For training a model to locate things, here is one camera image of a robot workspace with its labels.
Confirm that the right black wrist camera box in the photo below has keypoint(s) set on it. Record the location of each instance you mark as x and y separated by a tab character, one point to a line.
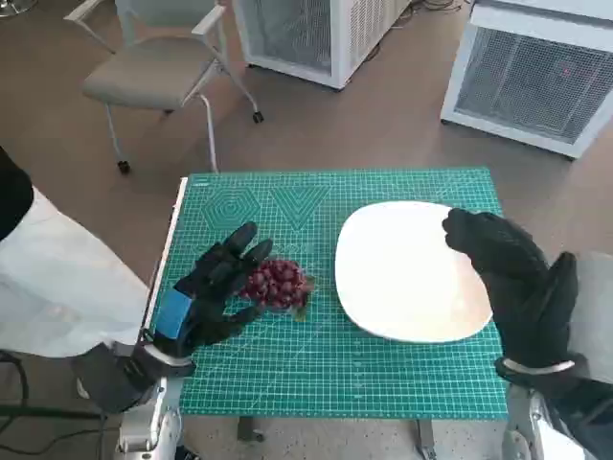
584	407

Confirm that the left bare black robot hand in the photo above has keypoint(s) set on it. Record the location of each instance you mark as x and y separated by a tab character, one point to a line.
211	297

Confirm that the left black wrist camera box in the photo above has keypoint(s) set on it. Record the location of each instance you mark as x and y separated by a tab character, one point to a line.
115	378

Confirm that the grey chair with white frame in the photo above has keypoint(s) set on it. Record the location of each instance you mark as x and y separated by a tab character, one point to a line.
143	72

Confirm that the white mesh cabinet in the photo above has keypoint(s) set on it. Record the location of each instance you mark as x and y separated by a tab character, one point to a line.
527	81
345	43

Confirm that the white square plate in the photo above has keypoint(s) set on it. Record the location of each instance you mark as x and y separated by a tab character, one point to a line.
397	268

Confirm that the green cutting mat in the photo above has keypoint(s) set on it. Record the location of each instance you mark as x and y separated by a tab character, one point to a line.
311	364

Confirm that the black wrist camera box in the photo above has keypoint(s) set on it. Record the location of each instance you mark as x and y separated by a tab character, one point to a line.
584	407
115	378

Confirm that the metal table leg bracket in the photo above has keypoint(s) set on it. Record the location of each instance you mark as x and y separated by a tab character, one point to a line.
425	441
250	431

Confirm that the red toy grape bunch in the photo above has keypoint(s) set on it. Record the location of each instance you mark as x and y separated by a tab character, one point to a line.
278	282

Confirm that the person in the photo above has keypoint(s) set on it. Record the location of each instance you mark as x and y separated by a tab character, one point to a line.
57	278

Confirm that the right black gloved robot hand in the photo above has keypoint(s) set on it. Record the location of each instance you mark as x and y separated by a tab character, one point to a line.
527	297

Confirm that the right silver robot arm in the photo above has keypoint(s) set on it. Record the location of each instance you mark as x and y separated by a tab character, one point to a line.
527	417

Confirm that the round stool base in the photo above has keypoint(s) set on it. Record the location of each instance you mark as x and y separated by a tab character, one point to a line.
12	6

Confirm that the black floor stand leg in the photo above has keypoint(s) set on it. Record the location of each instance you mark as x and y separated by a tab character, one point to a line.
48	412

